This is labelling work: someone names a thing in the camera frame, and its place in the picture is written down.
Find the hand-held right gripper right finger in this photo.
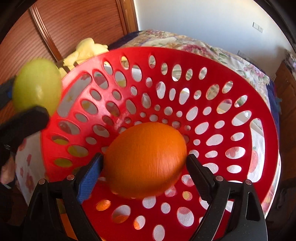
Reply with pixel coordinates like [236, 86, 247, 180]
[186, 153, 269, 241]

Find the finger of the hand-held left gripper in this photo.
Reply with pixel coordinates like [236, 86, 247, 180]
[0, 77, 15, 109]
[0, 106, 50, 149]

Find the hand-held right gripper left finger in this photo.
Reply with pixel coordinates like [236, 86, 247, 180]
[22, 153, 104, 241]

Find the green round fruit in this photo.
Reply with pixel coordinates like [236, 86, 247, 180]
[12, 58, 63, 116]

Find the large orange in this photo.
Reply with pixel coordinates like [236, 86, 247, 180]
[103, 122, 188, 200]

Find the red perforated plastic basket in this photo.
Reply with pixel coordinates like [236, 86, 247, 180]
[40, 46, 281, 241]

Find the fruit print blanket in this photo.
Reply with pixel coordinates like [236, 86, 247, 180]
[15, 116, 281, 241]

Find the yellow plush toy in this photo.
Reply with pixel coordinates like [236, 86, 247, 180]
[57, 38, 109, 78]

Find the dark blue bedsheet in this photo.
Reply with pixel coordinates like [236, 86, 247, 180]
[266, 81, 281, 114]

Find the wooden cabinet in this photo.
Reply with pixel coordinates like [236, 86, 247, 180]
[274, 60, 296, 186]

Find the floral bedspread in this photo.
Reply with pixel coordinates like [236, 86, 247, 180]
[109, 29, 271, 109]

